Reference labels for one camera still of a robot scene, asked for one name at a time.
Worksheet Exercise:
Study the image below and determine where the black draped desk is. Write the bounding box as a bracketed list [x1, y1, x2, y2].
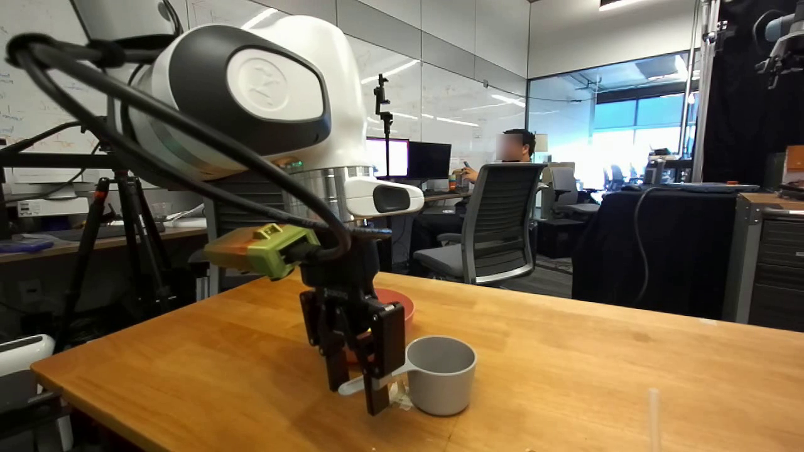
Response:
[569, 180, 760, 320]

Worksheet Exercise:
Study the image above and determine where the lit white computer monitor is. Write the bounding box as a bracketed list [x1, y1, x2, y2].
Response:
[363, 136, 411, 180]

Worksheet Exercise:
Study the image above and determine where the wooden desk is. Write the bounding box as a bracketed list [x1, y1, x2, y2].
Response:
[418, 187, 471, 213]

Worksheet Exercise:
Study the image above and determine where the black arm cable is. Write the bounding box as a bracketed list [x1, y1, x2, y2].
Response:
[4, 29, 353, 256]

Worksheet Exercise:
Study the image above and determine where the dark computer monitor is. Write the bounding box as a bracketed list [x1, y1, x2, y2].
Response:
[406, 138, 454, 182]

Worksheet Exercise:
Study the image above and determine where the white ABB robot base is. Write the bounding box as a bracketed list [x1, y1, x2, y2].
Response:
[0, 332, 58, 380]

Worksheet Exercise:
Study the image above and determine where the grey measuring cup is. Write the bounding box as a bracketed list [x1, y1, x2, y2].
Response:
[337, 334, 479, 418]

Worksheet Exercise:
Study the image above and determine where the black backdrop panel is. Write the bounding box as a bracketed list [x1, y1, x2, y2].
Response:
[697, 0, 804, 187]

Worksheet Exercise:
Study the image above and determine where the grey office chair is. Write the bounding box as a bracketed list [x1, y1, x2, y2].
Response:
[411, 160, 548, 289]

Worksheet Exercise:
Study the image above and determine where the grey drawer cabinet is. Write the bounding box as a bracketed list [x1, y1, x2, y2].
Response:
[721, 190, 804, 332]

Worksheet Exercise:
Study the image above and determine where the seated person blue shirt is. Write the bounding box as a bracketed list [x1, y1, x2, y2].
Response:
[447, 126, 539, 197]

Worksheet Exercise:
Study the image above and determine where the black tripod stand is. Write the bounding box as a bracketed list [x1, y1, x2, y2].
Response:
[0, 147, 180, 341]

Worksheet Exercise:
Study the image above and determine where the grey hanging cable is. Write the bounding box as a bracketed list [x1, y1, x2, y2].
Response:
[631, 186, 657, 304]

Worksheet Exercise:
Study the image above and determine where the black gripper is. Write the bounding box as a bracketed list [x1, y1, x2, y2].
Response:
[295, 229, 411, 416]

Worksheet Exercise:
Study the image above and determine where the bright glass window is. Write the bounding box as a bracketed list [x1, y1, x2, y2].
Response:
[525, 51, 700, 194]

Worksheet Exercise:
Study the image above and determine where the brown side desk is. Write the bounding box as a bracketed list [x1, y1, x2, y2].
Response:
[0, 215, 211, 272]

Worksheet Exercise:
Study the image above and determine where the orange wooden box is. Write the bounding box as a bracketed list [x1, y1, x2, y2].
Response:
[780, 140, 804, 190]

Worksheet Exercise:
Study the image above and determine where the black camera pole stand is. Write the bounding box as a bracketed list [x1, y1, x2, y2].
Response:
[372, 71, 396, 180]

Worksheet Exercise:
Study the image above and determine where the yellow wrist camera mount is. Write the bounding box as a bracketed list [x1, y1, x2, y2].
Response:
[201, 220, 323, 283]

